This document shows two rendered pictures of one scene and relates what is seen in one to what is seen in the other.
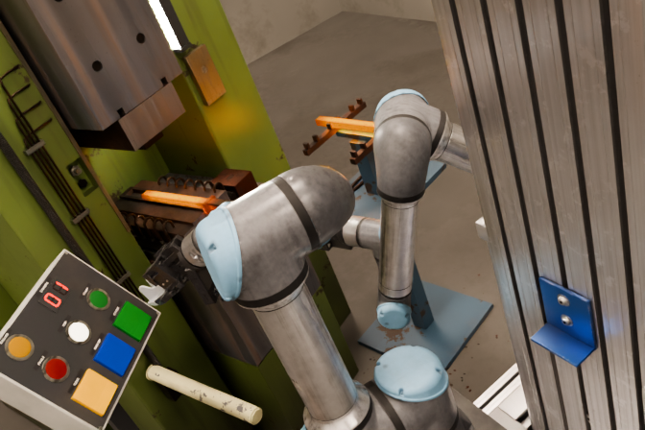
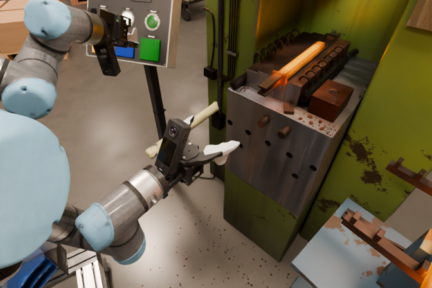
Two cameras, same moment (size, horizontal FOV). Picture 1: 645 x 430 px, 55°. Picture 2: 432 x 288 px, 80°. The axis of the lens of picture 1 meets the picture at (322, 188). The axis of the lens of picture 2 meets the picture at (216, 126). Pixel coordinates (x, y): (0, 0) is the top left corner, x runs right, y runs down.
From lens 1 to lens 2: 1.48 m
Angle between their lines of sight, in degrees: 66
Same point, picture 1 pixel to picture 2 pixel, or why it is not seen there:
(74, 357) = not seen: hidden behind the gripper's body
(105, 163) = (351, 7)
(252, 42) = not seen: outside the picture
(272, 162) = (412, 145)
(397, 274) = not seen: hidden behind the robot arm
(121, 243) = (246, 36)
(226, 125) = (408, 65)
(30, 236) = not seen: outside the picture
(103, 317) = (143, 29)
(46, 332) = (117, 1)
